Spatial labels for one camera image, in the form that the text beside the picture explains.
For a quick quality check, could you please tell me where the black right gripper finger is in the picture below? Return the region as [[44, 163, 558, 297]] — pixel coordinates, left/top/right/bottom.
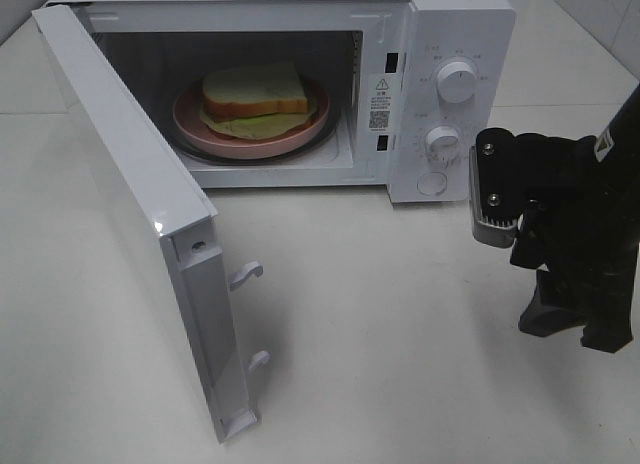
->
[[580, 272, 635, 353], [518, 269, 586, 337]]

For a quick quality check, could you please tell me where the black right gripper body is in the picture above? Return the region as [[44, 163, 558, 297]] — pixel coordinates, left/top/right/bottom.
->
[[511, 131, 639, 275]]

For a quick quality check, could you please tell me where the round white door button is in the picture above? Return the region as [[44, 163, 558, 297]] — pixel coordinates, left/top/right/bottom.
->
[[416, 172, 447, 196]]

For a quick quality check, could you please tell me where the white timer knob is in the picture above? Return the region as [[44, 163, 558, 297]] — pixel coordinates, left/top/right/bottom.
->
[[425, 125, 460, 154]]

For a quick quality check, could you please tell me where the sandwich with lettuce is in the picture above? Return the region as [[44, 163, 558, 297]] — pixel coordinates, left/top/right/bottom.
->
[[199, 61, 318, 141]]

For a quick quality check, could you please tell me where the white microwave door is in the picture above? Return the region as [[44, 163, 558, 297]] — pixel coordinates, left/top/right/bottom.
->
[[33, 5, 269, 442]]

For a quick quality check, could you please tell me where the pink round plate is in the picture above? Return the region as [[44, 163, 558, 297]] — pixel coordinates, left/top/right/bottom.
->
[[173, 78, 333, 160]]

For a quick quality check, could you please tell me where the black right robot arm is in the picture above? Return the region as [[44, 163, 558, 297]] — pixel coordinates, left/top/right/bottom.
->
[[511, 92, 639, 353]]

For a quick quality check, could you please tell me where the upper white power knob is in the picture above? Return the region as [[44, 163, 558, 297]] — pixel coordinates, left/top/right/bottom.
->
[[436, 58, 478, 104]]

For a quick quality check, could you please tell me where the white warning label sticker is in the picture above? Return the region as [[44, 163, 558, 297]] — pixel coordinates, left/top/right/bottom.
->
[[366, 73, 398, 133]]

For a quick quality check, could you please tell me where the glass microwave turntable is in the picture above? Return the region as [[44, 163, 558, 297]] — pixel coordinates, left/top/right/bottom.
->
[[172, 105, 339, 162]]

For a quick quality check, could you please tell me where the white microwave oven body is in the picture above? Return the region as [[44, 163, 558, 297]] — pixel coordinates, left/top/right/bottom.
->
[[42, 0, 515, 203]]

